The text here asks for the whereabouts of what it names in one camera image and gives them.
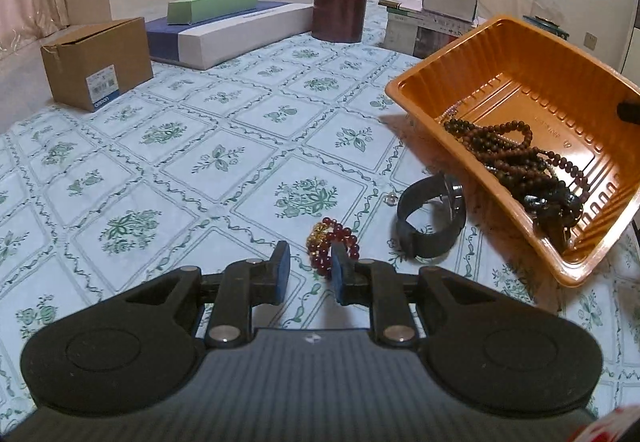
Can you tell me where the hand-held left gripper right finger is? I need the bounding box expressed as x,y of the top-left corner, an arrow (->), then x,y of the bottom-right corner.
332,241 -> 501,348

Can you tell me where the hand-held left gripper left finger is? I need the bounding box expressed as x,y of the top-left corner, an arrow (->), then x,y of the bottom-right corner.
125,241 -> 292,349

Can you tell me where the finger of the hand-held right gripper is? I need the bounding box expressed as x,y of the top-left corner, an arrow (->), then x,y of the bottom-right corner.
616,93 -> 640,124

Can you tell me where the red bead bracelet gold charm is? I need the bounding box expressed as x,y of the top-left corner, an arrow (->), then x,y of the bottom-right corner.
307,217 -> 361,279

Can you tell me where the orange plastic tray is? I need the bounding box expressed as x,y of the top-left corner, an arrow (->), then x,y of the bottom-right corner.
384,14 -> 640,288

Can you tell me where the black wrist watch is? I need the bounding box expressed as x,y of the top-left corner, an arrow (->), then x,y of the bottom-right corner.
396,173 -> 467,259

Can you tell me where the brown bead necklace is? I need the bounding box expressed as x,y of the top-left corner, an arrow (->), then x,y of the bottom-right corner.
480,121 -> 592,203

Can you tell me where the black bead bracelet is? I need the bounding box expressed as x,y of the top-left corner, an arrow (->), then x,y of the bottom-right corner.
522,186 -> 586,249

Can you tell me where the white pearl bracelet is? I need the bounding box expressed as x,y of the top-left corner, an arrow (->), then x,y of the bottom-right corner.
440,97 -> 484,121

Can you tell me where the green floral bed sheet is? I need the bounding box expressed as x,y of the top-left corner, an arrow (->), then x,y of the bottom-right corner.
0,0 -> 640,442

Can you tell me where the long blue white box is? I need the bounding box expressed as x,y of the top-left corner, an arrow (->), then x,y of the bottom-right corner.
145,1 -> 316,71

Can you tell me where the thin pale book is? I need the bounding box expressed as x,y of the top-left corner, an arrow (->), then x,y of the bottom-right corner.
378,0 -> 426,16

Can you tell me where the long green box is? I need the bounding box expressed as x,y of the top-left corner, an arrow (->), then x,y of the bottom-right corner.
166,0 -> 259,25

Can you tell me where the brown cardboard box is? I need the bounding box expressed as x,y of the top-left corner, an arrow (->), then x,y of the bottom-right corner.
40,17 -> 154,113

